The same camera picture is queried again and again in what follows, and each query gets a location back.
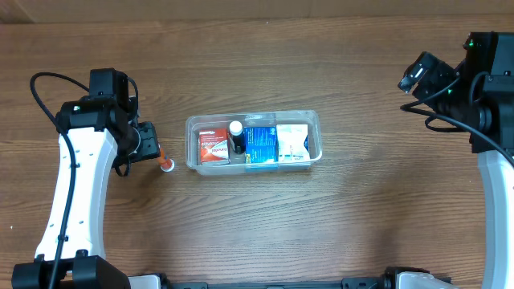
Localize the orange tablet tube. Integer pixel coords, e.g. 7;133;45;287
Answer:
157;148;175;173

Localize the red caplets box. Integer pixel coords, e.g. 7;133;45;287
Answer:
198;128;230;165

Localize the dark syrup bottle white cap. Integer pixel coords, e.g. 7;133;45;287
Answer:
229;120;246;154

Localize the blue medicine box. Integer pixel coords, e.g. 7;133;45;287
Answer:
244;127;278;164

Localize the white medicine box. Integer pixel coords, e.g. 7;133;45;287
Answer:
276;124;310;162

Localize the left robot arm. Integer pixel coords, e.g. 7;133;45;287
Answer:
11;68;169;289

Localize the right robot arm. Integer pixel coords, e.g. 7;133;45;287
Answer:
398;31;513;288

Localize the clear plastic container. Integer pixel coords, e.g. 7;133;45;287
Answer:
186;110;322;176

